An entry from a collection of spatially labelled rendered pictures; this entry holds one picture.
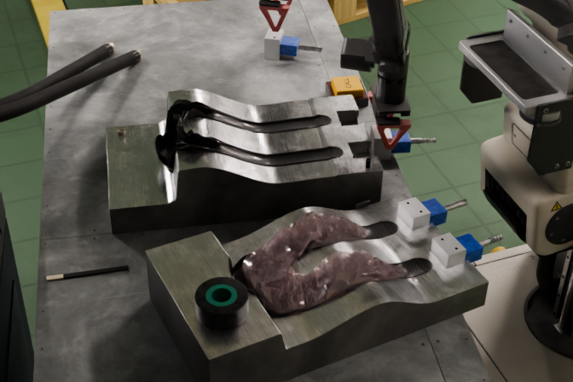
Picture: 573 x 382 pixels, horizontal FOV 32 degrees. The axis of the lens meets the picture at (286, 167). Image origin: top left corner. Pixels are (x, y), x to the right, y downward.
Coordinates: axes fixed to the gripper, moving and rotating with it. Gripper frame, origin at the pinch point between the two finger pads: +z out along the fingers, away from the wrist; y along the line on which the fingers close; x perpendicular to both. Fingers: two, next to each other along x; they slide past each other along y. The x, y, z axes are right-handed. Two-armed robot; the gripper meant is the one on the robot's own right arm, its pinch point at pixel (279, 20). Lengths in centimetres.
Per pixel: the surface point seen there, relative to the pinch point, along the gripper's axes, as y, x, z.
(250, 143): 49.0, 4.9, -0.4
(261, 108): 35.4, 3.9, 0.6
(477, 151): -85, 51, 90
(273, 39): 2.6, -0.8, 3.7
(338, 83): 15.5, 16.6, 5.4
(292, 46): 2.3, 3.7, 5.2
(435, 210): 58, 41, 2
